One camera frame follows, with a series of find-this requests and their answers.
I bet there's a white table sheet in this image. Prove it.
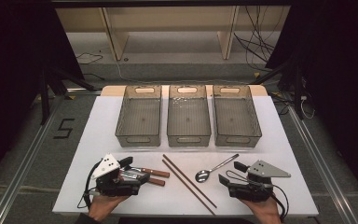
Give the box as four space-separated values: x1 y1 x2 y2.
51 94 320 217

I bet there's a black curtain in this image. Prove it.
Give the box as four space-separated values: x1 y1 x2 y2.
265 0 358 206
0 6 85 190

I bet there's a person's right hand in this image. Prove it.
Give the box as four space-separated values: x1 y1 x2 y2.
241 196 283 224

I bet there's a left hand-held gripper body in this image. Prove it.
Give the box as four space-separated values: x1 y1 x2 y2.
90 152 143 198

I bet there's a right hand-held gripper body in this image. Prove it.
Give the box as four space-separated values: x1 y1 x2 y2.
227 159 292 203

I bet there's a beige wooden shelf unit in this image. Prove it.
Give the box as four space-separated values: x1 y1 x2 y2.
55 6 292 62

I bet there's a silver metal spoon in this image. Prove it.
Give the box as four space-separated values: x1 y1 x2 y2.
195 153 241 184

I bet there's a thin black floor cable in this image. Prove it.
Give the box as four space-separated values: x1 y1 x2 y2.
75 51 104 65

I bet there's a right hand-held gripper black cable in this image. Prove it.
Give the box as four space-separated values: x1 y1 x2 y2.
225 170 290 222

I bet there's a left hand-held gripper black cable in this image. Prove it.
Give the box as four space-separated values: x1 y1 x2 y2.
76 160 106 210

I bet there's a bundle of black cables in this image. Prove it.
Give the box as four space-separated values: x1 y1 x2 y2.
233 6 285 73

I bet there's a person's left hand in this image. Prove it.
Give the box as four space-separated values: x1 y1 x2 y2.
88 194 130 222

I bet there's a metal floor rail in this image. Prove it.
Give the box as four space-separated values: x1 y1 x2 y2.
0 96 66 224
287 105 358 224

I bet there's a hand-held gripper black cable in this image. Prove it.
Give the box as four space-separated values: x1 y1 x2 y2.
76 160 106 210
225 170 290 222

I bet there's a wooden handled knife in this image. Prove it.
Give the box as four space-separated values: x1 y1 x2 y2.
122 173 167 188
120 166 171 179

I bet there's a smoky transparent plastic bin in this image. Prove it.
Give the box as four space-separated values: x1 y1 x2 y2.
115 85 163 148
212 85 263 148
166 85 213 147

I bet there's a black metal stand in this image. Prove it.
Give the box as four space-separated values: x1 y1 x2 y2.
250 55 306 120
38 66 97 125

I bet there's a white floor cable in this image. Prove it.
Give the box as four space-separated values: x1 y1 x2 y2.
299 94 315 119

